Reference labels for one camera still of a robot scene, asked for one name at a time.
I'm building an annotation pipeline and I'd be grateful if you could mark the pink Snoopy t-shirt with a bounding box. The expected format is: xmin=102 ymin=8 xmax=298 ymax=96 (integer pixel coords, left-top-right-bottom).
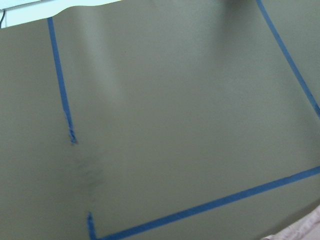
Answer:
xmin=262 ymin=206 xmax=320 ymax=240

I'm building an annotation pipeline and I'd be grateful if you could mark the lower blue tape strip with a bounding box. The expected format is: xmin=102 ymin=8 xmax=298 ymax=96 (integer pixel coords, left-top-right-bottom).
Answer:
xmin=101 ymin=166 xmax=320 ymax=240

